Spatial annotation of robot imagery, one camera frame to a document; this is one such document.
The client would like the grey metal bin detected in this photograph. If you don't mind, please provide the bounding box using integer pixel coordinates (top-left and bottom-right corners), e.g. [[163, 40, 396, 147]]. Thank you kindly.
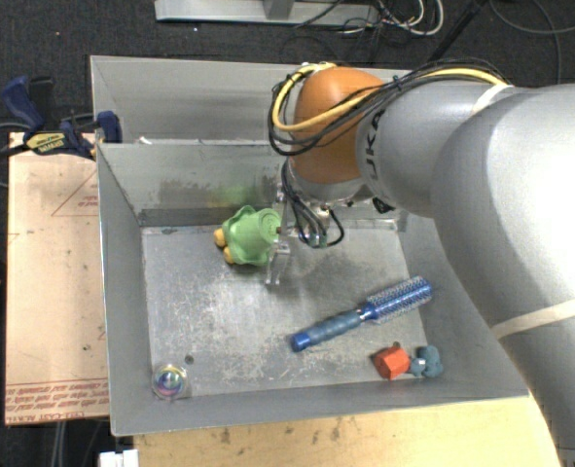
[[90, 54, 531, 438]]

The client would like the green toy turtle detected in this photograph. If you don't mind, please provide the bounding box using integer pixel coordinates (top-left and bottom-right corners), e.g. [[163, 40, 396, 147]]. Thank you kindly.
[[213, 204, 283, 268]]

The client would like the grey-blue toy animal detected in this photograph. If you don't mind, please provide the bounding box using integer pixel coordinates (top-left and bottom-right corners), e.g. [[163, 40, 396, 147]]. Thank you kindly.
[[408, 344, 445, 378]]

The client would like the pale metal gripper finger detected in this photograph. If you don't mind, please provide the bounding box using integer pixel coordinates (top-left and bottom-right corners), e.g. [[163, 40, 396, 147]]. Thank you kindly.
[[265, 240, 292, 287], [276, 191, 290, 235]]

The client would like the red-orange cube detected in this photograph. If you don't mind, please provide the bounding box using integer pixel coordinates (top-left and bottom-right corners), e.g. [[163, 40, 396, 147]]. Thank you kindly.
[[372, 341, 412, 381]]

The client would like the blue round hairbrush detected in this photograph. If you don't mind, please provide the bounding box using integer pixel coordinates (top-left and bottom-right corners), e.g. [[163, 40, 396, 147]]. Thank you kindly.
[[289, 274, 435, 353]]

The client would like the brown cardboard board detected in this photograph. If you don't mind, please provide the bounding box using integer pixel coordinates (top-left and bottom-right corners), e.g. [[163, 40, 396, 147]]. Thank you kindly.
[[4, 131, 111, 426]]

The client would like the iridescent clear glass ball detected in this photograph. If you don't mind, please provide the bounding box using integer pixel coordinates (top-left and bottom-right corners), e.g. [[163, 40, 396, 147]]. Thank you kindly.
[[151, 363, 190, 401]]

